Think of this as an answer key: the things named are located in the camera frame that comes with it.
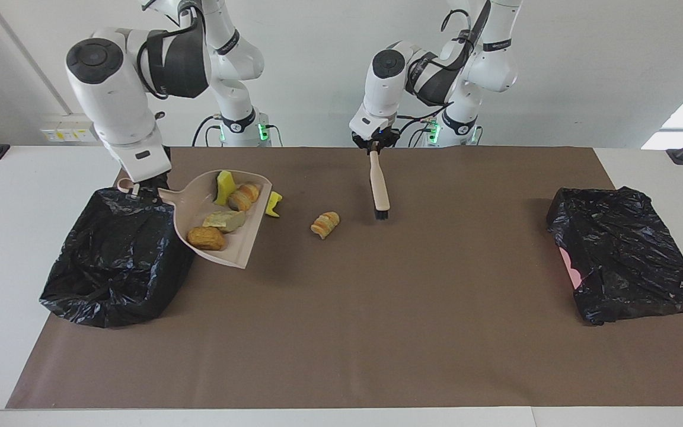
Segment black plastic trash bag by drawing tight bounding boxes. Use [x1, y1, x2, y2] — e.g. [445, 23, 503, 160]
[546, 187, 683, 326]
[39, 187, 202, 329]

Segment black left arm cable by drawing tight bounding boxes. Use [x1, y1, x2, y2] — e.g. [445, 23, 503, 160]
[398, 0, 496, 140]

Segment pink bin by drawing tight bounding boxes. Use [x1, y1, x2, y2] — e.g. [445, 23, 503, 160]
[560, 248, 582, 290]

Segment black base cable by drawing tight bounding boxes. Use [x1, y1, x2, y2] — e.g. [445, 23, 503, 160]
[398, 117, 437, 148]
[192, 116, 222, 147]

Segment pale bread chunk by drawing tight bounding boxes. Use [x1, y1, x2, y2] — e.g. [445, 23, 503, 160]
[202, 211, 247, 233]

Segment beige brush black bristles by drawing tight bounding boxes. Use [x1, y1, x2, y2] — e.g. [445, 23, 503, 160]
[368, 150, 391, 221]

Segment beige plastic dustpan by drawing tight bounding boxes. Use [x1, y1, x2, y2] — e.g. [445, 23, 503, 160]
[117, 169, 273, 269]

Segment white wall socket box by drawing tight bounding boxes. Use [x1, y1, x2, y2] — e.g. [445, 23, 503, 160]
[40, 114, 104, 143]

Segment green and yellow sponge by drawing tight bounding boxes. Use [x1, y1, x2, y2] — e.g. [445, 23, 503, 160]
[213, 171, 237, 206]

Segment brown table mat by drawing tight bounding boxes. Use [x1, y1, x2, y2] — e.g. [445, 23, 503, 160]
[7, 146, 683, 410]

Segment striped bread roll piece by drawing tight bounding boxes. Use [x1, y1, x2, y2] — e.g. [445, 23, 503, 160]
[311, 211, 341, 240]

